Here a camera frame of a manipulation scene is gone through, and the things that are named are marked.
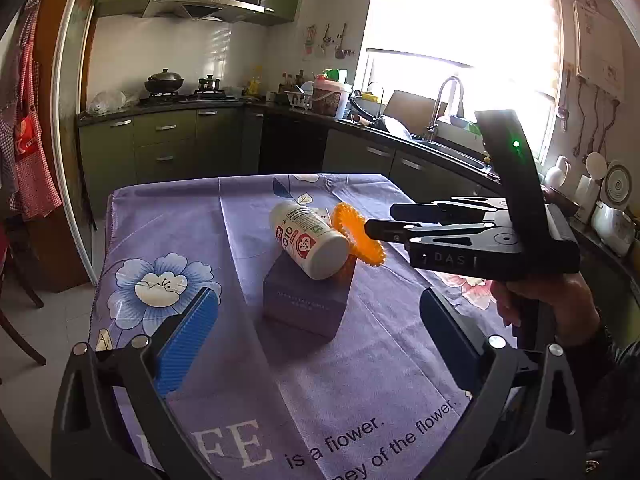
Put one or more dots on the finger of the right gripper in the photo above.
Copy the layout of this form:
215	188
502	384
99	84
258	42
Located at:
456	210
416	233

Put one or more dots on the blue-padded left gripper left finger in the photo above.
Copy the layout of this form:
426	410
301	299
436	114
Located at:
181	347

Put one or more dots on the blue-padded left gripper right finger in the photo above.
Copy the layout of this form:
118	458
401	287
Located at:
458	341

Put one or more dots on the orange foam fruit net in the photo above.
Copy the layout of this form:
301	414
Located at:
347	220

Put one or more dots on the black sleeved right forearm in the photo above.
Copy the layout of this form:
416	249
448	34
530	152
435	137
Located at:
606	378

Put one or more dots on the person's right hand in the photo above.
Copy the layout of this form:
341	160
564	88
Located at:
568	295

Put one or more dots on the white kettle jug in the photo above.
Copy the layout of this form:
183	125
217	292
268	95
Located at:
556	175

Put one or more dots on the white rice cooker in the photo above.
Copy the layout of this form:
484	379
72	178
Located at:
614	228

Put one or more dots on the wooden cutting board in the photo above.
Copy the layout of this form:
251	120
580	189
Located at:
413	111

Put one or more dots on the purple cardboard box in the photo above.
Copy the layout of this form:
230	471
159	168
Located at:
291	297

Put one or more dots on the purple floral tablecloth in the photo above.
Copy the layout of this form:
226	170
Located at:
264	400

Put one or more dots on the white supplement bottle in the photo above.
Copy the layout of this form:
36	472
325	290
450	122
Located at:
317	248

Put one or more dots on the pink lidded food container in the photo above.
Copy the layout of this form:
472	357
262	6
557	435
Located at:
329	98

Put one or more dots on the red checked apron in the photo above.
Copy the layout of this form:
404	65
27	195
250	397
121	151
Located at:
25	174

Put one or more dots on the white gas water heater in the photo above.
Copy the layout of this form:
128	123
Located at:
599	52

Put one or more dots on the dark green base cabinets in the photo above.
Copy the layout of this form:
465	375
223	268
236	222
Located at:
185	140

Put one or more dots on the small black pot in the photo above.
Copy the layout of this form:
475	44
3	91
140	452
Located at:
209	84

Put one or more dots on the black wok with lid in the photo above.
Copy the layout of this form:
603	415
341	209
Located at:
165	82

